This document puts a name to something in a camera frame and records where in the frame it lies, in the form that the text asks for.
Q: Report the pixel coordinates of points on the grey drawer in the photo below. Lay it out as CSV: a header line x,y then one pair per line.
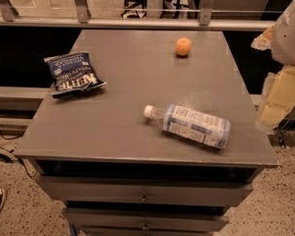
x,y
144,220
146,192

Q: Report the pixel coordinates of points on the metal railing frame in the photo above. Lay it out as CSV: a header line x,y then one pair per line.
x,y
110,14

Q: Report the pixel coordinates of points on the orange fruit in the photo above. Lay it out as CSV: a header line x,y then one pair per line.
x,y
183,46

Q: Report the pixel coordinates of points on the grey drawer cabinet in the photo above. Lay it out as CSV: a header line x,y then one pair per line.
x,y
106,134

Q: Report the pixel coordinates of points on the blue potato chips bag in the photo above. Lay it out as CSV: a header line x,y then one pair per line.
x,y
72,73

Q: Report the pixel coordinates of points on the lower grey drawer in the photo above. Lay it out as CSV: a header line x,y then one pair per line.
x,y
144,220

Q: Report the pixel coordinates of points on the top grey drawer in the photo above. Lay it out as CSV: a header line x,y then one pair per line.
x,y
146,192

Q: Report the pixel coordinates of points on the black office chair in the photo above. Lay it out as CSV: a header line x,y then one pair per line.
x,y
136,0

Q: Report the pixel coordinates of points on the blue label plastic bottle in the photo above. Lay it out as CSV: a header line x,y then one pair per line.
x,y
190,124

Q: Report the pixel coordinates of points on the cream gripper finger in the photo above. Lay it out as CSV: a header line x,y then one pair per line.
x,y
278,98
264,40

